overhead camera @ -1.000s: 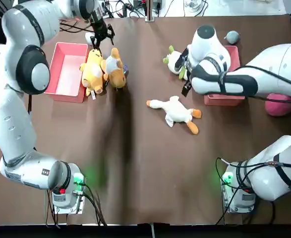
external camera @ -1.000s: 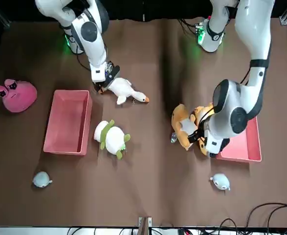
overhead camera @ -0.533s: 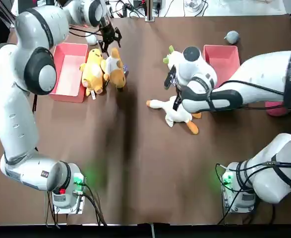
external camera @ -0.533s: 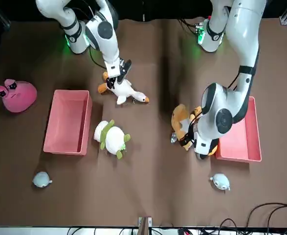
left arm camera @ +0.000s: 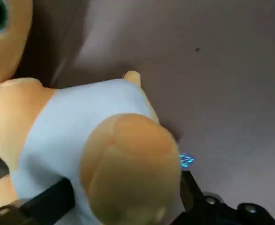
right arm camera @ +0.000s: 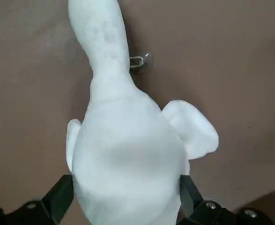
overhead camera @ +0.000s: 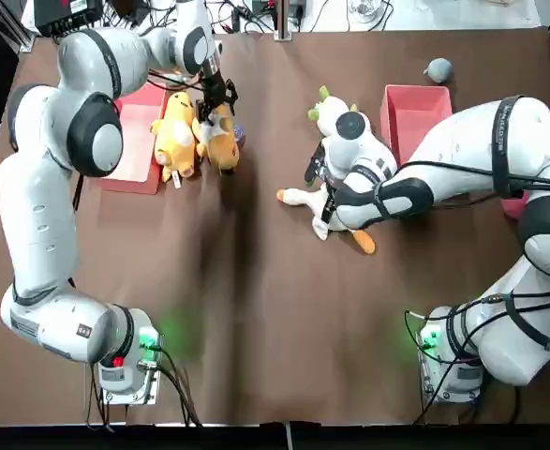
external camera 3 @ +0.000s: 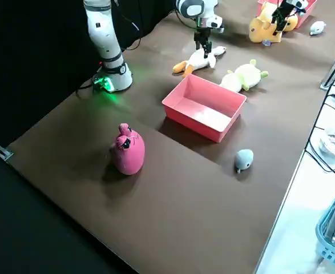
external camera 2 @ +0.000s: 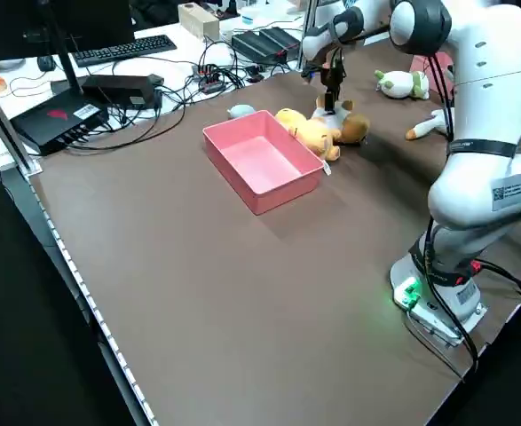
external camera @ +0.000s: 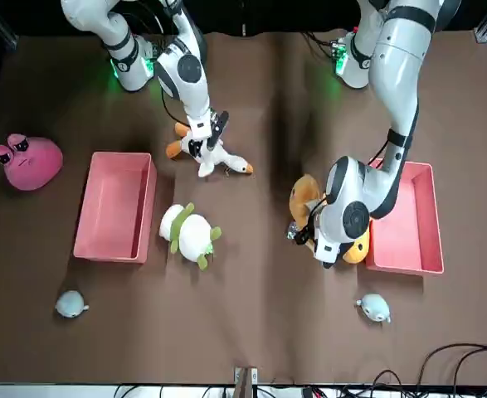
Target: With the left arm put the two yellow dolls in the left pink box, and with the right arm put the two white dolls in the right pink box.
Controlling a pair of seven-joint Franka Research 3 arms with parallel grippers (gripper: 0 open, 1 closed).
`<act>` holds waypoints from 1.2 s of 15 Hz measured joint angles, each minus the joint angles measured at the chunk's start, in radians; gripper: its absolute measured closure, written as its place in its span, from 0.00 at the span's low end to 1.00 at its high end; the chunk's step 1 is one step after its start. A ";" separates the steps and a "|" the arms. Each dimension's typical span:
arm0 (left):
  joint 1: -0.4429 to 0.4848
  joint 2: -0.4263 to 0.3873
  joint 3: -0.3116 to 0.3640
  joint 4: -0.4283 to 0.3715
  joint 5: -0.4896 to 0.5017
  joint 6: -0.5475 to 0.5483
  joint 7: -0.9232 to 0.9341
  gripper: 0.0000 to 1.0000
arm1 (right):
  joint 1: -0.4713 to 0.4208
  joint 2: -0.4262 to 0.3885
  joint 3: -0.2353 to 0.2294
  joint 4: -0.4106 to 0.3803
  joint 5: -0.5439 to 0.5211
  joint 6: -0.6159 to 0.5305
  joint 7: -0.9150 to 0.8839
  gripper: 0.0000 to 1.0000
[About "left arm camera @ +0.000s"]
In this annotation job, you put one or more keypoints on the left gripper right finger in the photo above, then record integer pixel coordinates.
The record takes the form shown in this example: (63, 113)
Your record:
(198, 208)

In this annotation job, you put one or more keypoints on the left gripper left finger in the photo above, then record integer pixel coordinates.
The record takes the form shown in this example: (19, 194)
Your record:
(50, 201)

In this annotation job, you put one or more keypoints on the yellow doll with blue shirt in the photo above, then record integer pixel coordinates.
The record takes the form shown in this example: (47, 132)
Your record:
(81, 131)

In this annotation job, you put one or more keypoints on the yellow doll with green eyes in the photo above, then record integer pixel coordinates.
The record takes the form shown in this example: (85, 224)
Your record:
(8, 47)

